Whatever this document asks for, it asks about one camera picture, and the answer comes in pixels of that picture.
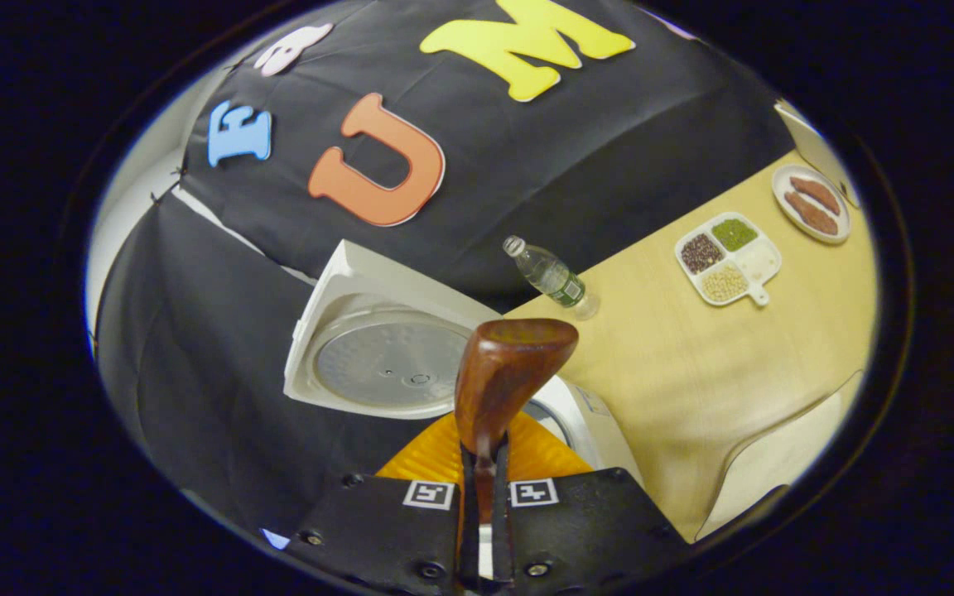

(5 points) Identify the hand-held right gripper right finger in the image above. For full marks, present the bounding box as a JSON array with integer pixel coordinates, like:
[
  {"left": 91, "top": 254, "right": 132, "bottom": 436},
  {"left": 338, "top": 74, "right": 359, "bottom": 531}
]
[{"left": 489, "top": 411, "right": 689, "bottom": 596}]

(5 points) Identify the black backdrop cloth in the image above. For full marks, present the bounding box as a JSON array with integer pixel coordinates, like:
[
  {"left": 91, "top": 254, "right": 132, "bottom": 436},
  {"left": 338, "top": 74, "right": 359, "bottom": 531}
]
[{"left": 94, "top": 0, "right": 801, "bottom": 531}]

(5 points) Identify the white divided grain tray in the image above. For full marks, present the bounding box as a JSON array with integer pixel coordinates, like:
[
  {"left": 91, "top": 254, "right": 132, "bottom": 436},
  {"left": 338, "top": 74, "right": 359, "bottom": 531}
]
[{"left": 674, "top": 211, "right": 783, "bottom": 308}]

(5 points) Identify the clear glass dish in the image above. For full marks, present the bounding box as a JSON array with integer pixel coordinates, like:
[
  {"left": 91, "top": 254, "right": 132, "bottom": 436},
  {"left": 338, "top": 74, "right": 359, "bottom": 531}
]
[{"left": 696, "top": 371, "right": 867, "bottom": 543}]

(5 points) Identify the clear plastic water bottle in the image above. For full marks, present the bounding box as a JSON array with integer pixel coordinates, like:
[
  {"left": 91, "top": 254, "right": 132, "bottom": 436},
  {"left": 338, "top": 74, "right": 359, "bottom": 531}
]
[{"left": 502, "top": 235, "right": 601, "bottom": 322}]

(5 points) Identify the white oval plate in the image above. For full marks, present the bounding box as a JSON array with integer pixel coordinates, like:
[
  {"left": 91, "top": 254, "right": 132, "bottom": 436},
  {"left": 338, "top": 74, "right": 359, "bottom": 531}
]
[{"left": 772, "top": 164, "right": 852, "bottom": 245}]

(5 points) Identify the brown sausage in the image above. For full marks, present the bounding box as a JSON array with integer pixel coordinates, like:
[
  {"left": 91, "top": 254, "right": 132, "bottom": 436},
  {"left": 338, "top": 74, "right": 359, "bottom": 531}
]
[
  {"left": 783, "top": 192, "right": 839, "bottom": 236},
  {"left": 790, "top": 175, "right": 842, "bottom": 216}
]

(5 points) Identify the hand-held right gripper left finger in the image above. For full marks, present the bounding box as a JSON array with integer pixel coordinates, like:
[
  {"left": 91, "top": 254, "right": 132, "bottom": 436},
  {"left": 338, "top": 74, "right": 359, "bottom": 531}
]
[{"left": 291, "top": 411, "right": 478, "bottom": 596}]

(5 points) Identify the brown wooden spoon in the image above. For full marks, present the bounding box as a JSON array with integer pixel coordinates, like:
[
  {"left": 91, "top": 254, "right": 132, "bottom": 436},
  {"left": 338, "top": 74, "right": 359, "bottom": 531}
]
[{"left": 454, "top": 318, "right": 580, "bottom": 531}]

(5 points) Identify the white toaster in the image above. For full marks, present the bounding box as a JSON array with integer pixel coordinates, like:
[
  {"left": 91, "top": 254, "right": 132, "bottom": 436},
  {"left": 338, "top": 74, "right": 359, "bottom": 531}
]
[{"left": 775, "top": 99, "right": 860, "bottom": 208}]

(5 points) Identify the white rice cooker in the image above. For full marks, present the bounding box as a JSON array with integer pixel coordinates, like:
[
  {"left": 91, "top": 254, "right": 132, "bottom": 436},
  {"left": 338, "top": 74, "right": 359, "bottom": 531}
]
[{"left": 283, "top": 239, "right": 645, "bottom": 489}]

